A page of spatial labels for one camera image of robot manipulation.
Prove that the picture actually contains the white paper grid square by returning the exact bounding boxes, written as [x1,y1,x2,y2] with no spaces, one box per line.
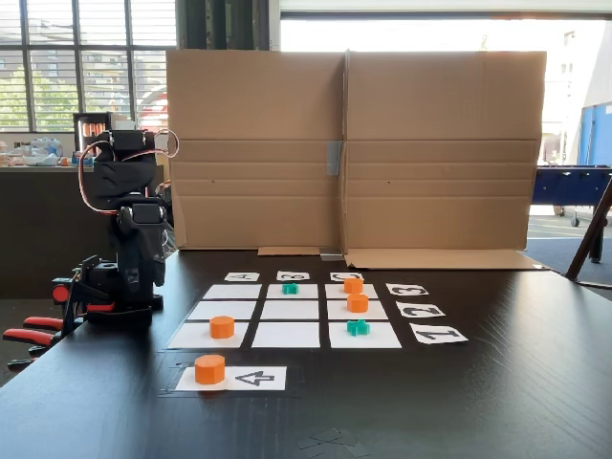
[203,283,263,300]
[266,283,319,300]
[186,300,257,320]
[167,321,250,349]
[260,299,320,320]
[326,299,388,320]
[328,320,403,349]
[324,283,379,300]
[251,321,321,349]

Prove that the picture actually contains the dark counter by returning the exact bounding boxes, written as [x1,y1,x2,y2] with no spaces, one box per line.
[0,164,166,300]

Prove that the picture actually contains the drinks fridge with cans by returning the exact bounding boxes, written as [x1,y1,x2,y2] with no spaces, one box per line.
[73,112,140,166]

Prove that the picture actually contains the large brown cardboard box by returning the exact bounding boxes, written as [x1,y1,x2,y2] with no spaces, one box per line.
[165,47,551,272]

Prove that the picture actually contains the window with blinds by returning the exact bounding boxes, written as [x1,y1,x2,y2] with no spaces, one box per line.
[0,0,178,134]

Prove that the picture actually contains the white paper arrow sheet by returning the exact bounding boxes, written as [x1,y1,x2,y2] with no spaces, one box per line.
[175,365,288,392]

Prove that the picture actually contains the white paper number 3 sheet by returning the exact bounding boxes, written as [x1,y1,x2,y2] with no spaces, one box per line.
[384,282,429,296]

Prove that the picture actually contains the white paper number 2 sheet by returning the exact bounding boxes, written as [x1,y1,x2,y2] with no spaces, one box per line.
[395,300,447,319]

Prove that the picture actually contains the white paper number 1 sheet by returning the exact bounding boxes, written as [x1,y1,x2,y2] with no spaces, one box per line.
[409,323,469,345]

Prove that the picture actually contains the blue foosball table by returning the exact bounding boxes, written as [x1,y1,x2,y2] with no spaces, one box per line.
[531,164,612,229]

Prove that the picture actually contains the tripod with brown legs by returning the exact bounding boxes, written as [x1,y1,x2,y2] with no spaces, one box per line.
[565,177,612,288]

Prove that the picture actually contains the blue panel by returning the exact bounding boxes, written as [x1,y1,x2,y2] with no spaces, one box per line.
[577,100,612,167]

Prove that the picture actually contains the black clamp with red handles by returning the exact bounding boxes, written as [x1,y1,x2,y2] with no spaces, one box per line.
[84,300,153,330]
[2,277,82,373]

